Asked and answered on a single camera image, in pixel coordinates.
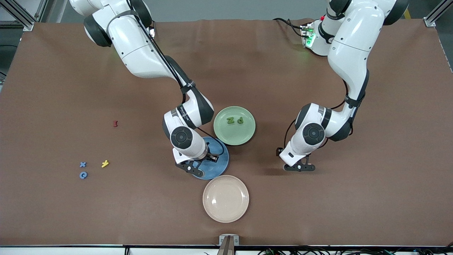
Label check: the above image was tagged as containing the metal table edge bracket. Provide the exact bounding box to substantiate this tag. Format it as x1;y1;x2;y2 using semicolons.
218;234;240;255

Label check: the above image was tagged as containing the cream plate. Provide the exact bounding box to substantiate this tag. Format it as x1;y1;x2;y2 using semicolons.
202;175;250;223

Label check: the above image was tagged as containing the black arm base cable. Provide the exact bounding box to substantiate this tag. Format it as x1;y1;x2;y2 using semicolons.
273;17;308;38

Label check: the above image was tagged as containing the green plate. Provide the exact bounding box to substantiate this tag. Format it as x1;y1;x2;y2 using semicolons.
213;106;256;146

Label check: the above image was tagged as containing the brown table mat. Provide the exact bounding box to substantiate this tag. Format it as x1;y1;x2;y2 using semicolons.
0;18;453;247

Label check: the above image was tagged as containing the blue plate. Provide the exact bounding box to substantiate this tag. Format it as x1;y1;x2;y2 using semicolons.
191;137;229;180

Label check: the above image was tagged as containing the aluminium frame post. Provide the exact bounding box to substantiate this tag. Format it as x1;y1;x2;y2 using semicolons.
0;0;48;32
424;0;453;27

